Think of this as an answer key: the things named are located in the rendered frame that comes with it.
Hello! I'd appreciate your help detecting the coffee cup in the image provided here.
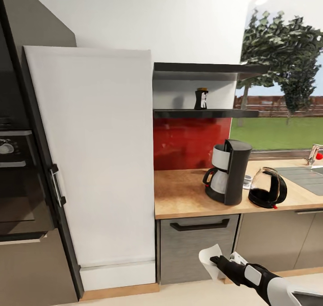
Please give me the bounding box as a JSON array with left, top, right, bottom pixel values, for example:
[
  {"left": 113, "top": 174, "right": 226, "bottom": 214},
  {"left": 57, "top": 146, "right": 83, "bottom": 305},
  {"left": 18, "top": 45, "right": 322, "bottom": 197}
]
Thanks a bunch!
[{"left": 244, "top": 175, "right": 253, "bottom": 185}]

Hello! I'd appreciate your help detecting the paper coffee filter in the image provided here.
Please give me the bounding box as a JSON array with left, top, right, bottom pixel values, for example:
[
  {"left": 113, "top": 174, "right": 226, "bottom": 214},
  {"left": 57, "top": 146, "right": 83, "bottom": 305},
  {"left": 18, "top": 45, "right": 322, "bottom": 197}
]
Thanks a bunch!
[{"left": 199, "top": 244, "right": 222, "bottom": 283}]

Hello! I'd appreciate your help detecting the bottle of coffee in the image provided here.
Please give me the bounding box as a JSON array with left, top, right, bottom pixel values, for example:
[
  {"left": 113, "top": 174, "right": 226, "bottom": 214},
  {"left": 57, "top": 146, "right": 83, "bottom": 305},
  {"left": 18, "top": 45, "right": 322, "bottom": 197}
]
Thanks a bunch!
[{"left": 194, "top": 88, "right": 209, "bottom": 110}]

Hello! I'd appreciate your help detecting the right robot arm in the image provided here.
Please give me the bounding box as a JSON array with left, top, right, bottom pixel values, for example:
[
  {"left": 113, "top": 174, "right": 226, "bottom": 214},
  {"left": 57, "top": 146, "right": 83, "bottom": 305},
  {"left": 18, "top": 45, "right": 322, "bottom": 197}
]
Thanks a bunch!
[{"left": 210, "top": 251, "right": 323, "bottom": 306}]

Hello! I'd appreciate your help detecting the electric kettle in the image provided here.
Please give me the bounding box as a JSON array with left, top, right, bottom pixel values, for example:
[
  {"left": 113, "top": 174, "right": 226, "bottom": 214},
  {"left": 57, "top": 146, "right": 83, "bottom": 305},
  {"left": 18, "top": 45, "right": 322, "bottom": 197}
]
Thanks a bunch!
[{"left": 248, "top": 167, "right": 287, "bottom": 209}]

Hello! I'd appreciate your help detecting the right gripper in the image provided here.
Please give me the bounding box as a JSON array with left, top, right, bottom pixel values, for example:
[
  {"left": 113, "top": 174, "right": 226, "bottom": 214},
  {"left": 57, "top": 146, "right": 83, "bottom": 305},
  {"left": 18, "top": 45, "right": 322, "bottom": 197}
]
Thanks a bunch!
[{"left": 210, "top": 255, "right": 241, "bottom": 286}]

